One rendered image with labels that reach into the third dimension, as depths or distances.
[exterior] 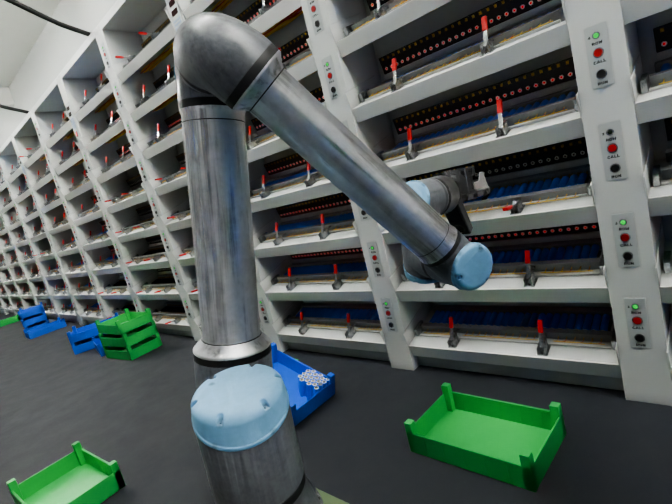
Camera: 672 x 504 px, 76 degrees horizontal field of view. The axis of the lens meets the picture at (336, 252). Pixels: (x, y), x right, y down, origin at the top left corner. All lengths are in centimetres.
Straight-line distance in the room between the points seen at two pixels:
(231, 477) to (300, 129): 53
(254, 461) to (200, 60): 58
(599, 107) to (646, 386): 65
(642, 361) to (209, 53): 111
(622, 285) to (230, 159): 90
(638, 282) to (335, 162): 76
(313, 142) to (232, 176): 17
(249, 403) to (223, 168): 39
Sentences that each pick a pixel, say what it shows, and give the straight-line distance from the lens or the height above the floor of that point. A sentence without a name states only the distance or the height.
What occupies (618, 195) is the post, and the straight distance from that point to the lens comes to 112.
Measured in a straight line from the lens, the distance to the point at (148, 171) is 250.
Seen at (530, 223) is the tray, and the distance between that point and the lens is 118.
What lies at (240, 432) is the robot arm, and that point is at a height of 38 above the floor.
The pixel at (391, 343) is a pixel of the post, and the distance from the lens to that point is 153.
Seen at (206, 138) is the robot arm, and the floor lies 81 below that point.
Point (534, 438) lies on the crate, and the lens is 117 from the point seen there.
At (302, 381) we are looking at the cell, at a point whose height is 8.
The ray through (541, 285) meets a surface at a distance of 123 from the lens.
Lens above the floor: 69
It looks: 9 degrees down
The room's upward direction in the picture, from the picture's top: 15 degrees counter-clockwise
